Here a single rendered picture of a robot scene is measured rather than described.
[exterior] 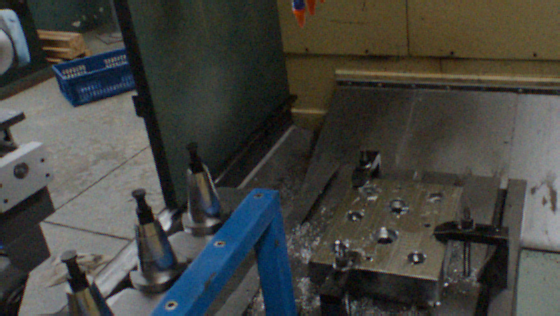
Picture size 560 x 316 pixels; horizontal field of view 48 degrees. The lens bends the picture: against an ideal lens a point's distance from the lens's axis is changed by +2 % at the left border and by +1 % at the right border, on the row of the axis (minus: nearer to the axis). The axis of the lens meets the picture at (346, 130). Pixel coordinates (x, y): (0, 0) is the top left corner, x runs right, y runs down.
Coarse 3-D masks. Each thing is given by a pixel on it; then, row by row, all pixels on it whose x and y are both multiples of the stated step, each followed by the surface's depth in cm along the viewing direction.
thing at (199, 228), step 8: (224, 208) 82; (184, 216) 81; (224, 216) 82; (184, 224) 80; (192, 224) 80; (200, 224) 79; (208, 224) 79; (216, 224) 79; (192, 232) 80; (200, 232) 79; (208, 232) 79; (216, 232) 80
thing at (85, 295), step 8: (88, 280) 60; (88, 288) 60; (96, 288) 61; (72, 296) 59; (80, 296) 59; (88, 296) 60; (96, 296) 60; (72, 304) 59; (80, 304) 59; (88, 304) 60; (96, 304) 60; (104, 304) 61; (72, 312) 60; (80, 312) 60; (88, 312) 60; (96, 312) 60; (104, 312) 61; (112, 312) 62
